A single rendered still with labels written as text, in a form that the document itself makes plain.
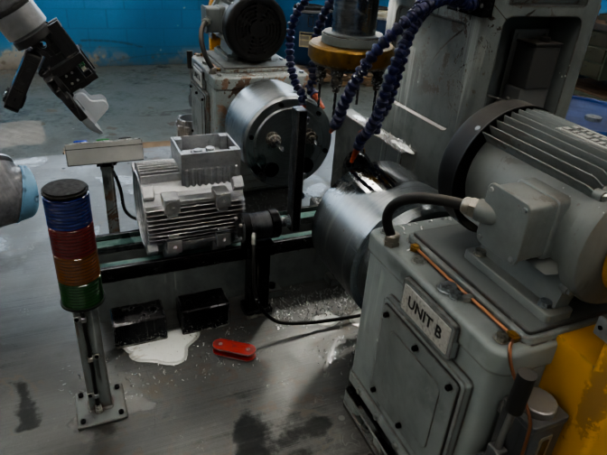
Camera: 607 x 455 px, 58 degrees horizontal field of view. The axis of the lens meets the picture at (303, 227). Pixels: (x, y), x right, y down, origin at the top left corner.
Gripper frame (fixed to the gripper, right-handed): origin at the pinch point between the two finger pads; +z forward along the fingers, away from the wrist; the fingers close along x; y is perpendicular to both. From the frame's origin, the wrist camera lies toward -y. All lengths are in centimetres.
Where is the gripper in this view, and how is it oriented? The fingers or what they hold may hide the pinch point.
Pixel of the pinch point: (94, 129)
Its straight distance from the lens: 116.0
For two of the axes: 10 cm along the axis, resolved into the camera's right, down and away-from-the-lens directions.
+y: 8.3, -5.6, 0.7
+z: 4.1, 6.8, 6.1
